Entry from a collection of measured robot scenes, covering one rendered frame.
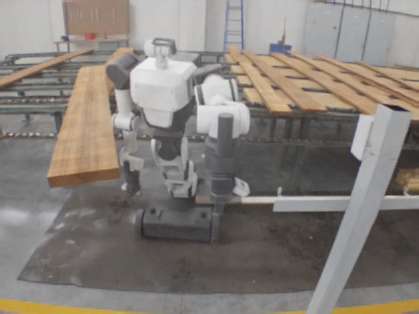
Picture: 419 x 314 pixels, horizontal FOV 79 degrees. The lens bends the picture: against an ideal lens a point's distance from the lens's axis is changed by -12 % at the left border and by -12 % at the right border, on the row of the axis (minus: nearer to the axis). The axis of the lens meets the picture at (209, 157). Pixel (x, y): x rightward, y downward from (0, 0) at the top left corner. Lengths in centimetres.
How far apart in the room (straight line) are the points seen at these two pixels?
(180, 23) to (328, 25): 392
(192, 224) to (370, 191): 136
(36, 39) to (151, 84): 838
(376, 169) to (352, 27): 784
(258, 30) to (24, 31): 667
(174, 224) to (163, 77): 108
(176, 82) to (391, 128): 78
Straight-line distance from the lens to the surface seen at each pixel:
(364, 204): 82
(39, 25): 938
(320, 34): 816
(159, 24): 824
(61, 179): 114
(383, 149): 75
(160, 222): 196
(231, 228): 220
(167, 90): 117
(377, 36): 893
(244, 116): 65
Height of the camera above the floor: 146
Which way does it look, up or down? 27 degrees down
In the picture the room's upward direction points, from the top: 3 degrees clockwise
